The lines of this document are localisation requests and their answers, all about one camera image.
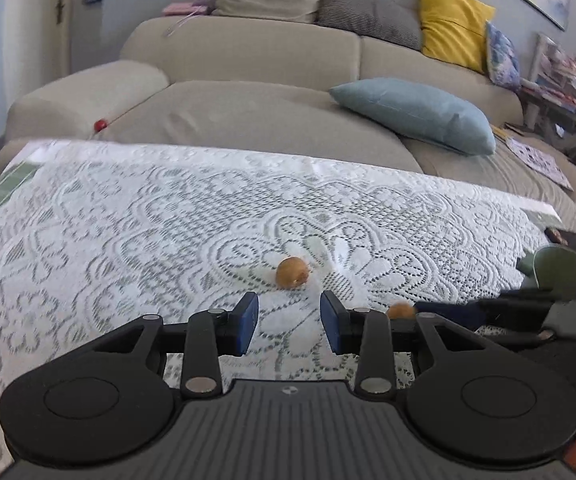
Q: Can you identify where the white door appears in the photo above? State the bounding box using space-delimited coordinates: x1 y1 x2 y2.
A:
5 0 76 81

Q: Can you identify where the light blue pillow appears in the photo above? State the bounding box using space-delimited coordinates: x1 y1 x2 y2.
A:
329 77 497 157

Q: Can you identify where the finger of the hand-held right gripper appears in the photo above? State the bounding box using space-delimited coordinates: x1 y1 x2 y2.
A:
413 296 556 331
475 327 556 348

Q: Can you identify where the beige sofa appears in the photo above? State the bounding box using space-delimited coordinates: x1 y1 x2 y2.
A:
0 12 576 261

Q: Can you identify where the white lace tablecloth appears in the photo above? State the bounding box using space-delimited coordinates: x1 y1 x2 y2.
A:
0 140 563 480

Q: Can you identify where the blue patterned pillow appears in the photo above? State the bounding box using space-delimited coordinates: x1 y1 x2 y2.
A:
485 21 522 92

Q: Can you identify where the stack of magazines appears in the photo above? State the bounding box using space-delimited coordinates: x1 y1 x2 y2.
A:
520 32 576 131

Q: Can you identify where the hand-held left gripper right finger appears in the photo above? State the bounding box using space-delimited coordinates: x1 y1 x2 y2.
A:
320 290 491 396

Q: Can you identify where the yellow pillow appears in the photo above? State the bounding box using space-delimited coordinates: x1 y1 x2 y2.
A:
419 0 497 76

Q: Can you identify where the striped grey cushion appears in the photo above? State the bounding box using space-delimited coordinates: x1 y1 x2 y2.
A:
316 0 423 52

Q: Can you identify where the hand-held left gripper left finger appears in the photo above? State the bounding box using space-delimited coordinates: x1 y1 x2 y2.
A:
90 291 260 400

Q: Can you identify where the printed paper sheet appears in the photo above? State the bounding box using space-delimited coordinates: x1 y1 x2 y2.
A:
505 136 574 192

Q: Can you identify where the dark printed box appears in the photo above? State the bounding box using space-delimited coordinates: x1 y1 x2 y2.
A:
544 227 576 253

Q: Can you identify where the pink pouch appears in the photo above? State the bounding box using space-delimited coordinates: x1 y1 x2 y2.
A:
162 0 211 17

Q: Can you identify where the green bowl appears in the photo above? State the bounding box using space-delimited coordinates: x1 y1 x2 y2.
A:
515 244 576 306

